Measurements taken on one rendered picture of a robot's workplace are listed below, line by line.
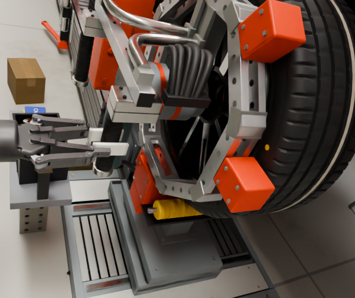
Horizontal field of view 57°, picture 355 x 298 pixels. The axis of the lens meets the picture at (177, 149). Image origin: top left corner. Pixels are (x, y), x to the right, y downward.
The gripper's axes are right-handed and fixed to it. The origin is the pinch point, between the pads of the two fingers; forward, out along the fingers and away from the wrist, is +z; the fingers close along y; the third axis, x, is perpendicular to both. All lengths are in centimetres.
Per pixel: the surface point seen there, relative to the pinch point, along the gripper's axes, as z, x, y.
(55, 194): -5.4, -38.1, -18.0
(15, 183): -16.2, -38.1, -23.2
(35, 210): -9, -68, -35
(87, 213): 12, -77, -38
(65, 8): 16, -48, -188
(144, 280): 26, -68, 0
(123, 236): 23, -68, -19
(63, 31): 16, -65, -188
